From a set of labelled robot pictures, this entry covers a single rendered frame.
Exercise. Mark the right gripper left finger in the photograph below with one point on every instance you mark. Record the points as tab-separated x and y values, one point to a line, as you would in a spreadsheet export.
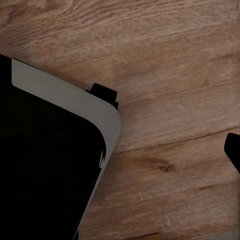
12	149

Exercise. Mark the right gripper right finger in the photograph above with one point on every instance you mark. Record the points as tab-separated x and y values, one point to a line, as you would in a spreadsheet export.
232	149

